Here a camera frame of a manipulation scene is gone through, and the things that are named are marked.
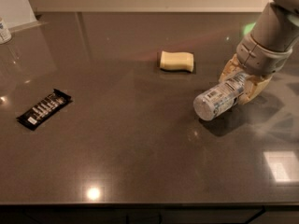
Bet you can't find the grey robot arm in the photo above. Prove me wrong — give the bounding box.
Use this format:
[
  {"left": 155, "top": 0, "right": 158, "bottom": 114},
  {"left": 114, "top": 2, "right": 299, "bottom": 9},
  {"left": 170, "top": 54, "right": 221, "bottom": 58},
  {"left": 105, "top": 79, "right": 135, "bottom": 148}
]
[{"left": 219, "top": 0, "right": 299, "bottom": 105}]

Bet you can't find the black snack bar wrapper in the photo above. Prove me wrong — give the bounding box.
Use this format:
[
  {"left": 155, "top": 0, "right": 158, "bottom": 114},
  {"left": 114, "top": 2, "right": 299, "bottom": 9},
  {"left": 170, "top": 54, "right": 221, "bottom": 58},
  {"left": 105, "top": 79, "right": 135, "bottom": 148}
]
[{"left": 16, "top": 89, "right": 71, "bottom": 131}]

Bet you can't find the yellow sponge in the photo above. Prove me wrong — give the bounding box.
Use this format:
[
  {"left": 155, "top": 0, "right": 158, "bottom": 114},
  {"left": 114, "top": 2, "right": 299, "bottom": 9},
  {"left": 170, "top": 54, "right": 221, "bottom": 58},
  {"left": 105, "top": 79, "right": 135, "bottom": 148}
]
[{"left": 160, "top": 51, "right": 194, "bottom": 72}]

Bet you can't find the white container at left edge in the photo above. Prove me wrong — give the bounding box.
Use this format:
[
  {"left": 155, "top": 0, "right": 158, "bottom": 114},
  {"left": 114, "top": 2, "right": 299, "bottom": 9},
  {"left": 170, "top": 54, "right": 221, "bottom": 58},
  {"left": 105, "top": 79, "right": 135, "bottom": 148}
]
[{"left": 0, "top": 17, "right": 12, "bottom": 44}]

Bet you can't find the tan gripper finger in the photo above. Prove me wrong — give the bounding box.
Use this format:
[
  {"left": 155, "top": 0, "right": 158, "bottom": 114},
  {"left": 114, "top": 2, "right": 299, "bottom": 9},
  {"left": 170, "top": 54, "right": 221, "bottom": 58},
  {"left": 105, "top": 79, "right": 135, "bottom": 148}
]
[
  {"left": 238, "top": 75, "right": 272, "bottom": 105},
  {"left": 219, "top": 55, "right": 244, "bottom": 82}
]

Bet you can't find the clear plastic water bottle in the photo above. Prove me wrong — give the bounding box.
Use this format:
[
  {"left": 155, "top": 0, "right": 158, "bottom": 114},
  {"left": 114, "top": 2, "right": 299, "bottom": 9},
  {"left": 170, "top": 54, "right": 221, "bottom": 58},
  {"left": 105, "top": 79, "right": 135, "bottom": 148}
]
[{"left": 193, "top": 73, "right": 247, "bottom": 121}]

